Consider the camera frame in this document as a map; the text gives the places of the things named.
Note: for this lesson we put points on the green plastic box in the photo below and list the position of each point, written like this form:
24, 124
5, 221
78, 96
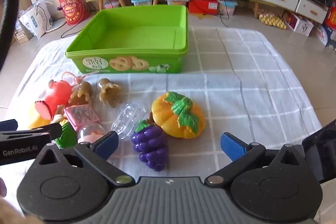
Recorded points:
131, 37

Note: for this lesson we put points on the clear plastic capsule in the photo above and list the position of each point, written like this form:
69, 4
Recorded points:
128, 119

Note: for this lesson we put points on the brown octopus toy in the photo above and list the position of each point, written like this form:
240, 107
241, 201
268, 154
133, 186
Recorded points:
110, 92
82, 92

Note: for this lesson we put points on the beige starfish toy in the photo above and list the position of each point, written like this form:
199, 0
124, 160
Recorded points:
58, 116

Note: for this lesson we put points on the yellow pumpkin toy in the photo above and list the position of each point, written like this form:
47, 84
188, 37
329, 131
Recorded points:
170, 119

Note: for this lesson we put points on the yellow star toy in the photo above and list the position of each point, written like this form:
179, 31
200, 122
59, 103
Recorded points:
201, 16

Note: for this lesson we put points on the blue and white box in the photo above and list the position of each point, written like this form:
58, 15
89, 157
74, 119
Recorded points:
325, 35

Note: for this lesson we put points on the pink and clear capsule ball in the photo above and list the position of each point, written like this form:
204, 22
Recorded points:
90, 132

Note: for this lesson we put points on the red and yellow box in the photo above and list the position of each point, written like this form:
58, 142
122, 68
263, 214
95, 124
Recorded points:
331, 18

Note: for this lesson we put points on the white checked cloth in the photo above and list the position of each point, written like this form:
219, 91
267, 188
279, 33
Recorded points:
249, 87

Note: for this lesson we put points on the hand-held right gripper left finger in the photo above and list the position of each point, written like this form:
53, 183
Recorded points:
107, 144

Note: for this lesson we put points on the pink toy book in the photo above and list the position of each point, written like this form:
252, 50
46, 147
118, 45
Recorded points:
81, 116

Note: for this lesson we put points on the white paper bag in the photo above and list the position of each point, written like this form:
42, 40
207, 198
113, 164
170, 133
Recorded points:
35, 19

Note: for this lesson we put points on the stack of egg trays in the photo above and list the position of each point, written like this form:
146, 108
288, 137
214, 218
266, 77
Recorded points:
271, 19

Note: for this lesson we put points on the red cardboard box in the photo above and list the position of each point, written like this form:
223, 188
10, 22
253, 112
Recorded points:
203, 3

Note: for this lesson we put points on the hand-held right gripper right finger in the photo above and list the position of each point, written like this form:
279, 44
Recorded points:
232, 146

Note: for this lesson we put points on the red printed bucket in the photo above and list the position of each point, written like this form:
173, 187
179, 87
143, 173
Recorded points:
71, 6

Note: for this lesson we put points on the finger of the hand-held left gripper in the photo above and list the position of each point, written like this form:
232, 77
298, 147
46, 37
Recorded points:
55, 130

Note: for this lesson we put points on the printed white cardboard box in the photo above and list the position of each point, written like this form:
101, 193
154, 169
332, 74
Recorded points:
299, 23

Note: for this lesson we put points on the white round fan base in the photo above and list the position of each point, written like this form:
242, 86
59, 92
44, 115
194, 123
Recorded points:
56, 25

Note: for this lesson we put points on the purple grapes toy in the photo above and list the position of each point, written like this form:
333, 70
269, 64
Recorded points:
151, 146

